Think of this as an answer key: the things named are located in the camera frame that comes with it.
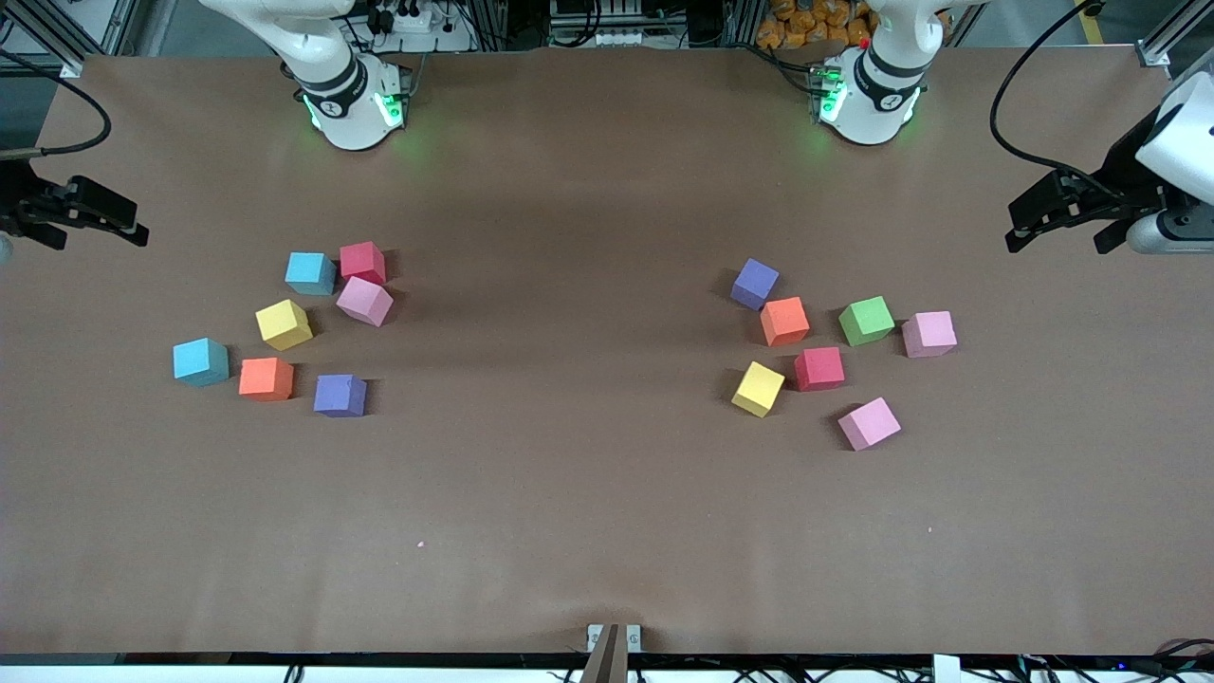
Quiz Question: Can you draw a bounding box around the aluminium frame profile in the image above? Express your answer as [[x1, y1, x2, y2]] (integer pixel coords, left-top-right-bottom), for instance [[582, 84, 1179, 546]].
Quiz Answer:
[[0, 0, 143, 79], [1138, 0, 1214, 69]]

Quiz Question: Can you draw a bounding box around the orange snack bags pile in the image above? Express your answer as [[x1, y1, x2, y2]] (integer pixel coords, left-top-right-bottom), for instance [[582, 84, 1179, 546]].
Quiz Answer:
[[756, 0, 878, 50]]

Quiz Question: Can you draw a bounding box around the brown wooden stick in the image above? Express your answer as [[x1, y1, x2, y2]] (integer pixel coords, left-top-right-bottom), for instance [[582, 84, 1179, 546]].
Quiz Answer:
[[580, 623, 629, 683]]

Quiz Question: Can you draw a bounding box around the pink foam cube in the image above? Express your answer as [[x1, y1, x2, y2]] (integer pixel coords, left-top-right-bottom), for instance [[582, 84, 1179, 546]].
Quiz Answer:
[[901, 310, 958, 360], [336, 276, 395, 328], [837, 397, 902, 452]]

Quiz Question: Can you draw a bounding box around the orange foam cube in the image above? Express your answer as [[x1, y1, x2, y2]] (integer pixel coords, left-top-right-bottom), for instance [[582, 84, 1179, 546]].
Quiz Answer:
[[238, 357, 295, 402], [760, 296, 811, 348]]

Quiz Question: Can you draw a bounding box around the light blue foam cube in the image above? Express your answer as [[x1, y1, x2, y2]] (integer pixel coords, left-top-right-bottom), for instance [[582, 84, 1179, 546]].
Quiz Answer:
[[285, 251, 338, 296], [173, 338, 230, 388]]

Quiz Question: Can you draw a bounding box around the white socket strip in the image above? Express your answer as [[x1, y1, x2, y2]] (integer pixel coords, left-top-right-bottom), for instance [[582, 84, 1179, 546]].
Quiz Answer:
[[550, 0, 648, 50]]

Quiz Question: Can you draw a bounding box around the green foam cube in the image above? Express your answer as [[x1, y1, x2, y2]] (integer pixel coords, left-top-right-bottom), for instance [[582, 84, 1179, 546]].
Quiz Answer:
[[838, 296, 896, 347]]

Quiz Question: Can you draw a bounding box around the purple foam cube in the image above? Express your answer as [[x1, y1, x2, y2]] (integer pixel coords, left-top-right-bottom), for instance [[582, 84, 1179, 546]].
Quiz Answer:
[[729, 258, 781, 312], [313, 374, 368, 418]]

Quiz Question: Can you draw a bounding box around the white power strip with plugs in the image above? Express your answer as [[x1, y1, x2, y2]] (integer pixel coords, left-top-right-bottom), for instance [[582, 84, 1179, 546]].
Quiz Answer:
[[365, 0, 475, 53]]

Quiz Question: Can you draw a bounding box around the yellow foam cube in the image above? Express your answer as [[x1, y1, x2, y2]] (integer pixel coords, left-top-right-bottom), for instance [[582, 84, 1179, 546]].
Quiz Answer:
[[731, 360, 786, 418], [255, 299, 314, 352]]

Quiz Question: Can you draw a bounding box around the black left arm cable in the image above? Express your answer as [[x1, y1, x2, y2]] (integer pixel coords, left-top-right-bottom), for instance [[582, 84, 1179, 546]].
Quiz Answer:
[[989, 0, 1106, 191]]

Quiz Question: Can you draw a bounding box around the red foam cube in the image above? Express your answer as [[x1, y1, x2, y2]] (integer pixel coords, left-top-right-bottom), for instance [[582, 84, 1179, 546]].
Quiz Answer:
[[339, 241, 388, 286], [794, 346, 846, 393]]

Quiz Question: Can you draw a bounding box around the small metal bracket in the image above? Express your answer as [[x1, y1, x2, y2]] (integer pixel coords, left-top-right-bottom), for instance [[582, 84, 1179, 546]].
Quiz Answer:
[[587, 623, 642, 654]]

